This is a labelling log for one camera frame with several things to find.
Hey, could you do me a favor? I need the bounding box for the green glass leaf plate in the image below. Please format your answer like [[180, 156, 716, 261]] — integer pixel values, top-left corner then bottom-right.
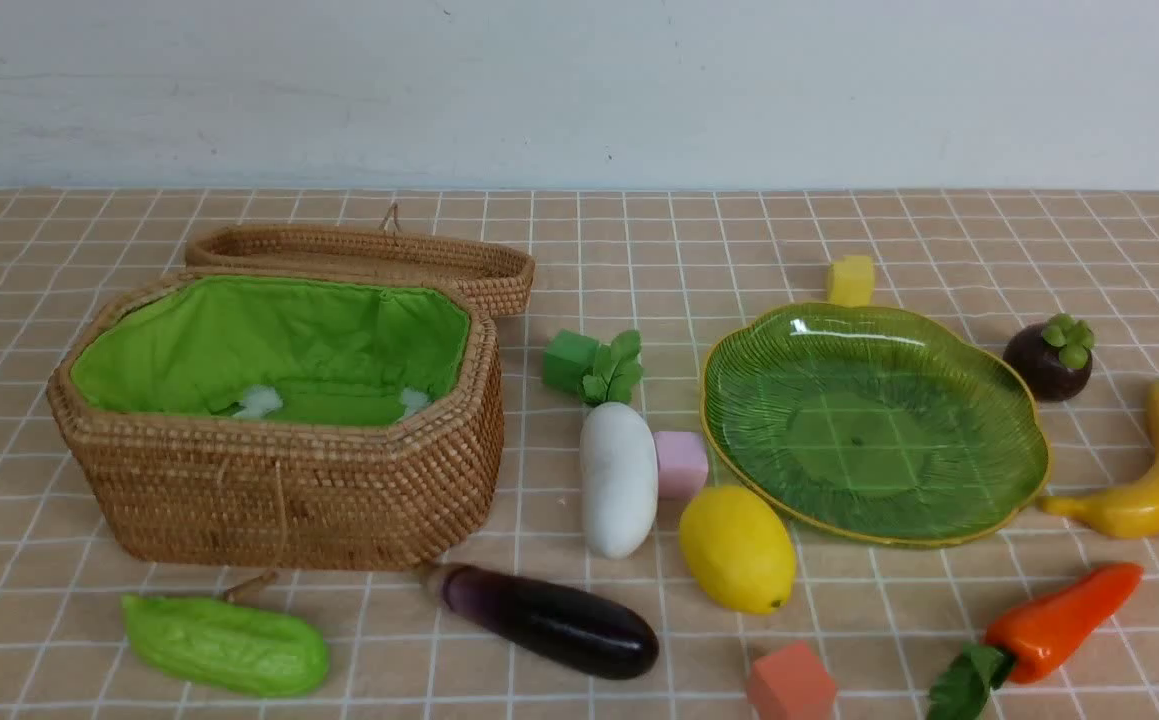
[[701, 301, 1054, 547]]

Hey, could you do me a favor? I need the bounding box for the purple eggplant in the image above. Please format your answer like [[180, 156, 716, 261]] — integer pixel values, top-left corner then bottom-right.
[[423, 562, 659, 679]]

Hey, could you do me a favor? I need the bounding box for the orange foam cube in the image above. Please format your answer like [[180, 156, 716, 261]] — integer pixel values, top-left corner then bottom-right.
[[745, 642, 838, 719]]

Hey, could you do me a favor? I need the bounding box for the green foam cube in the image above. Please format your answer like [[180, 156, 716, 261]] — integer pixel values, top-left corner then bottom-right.
[[541, 329, 602, 397]]

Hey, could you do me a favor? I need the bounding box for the yellow lemon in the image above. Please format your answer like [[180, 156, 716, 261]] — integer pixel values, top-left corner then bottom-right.
[[678, 486, 797, 614]]

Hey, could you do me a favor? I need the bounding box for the yellow foam cube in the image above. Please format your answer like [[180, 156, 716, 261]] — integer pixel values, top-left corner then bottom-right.
[[826, 255, 875, 307]]

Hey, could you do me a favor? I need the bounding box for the orange carrot with green leaves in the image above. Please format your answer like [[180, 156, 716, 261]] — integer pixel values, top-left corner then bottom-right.
[[926, 562, 1143, 719]]

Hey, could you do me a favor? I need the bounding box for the dark purple mangosteen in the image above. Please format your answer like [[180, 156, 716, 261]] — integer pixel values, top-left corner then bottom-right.
[[1001, 313, 1095, 402]]

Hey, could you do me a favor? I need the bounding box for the white radish with green leaves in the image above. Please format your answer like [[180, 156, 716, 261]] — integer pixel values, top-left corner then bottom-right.
[[580, 329, 658, 559]]

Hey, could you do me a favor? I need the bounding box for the green bitter gourd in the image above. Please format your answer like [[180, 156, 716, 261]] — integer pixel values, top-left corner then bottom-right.
[[121, 594, 329, 698]]

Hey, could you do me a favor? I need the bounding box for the woven wicker basket lid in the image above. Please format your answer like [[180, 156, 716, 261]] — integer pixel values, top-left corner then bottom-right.
[[185, 205, 535, 317]]

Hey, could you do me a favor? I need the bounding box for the woven wicker basket green lining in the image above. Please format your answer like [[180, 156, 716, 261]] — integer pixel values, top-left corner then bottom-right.
[[48, 266, 505, 570]]

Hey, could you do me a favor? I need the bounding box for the pink foam cube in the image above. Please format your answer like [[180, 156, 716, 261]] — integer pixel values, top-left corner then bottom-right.
[[653, 430, 710, 500]]

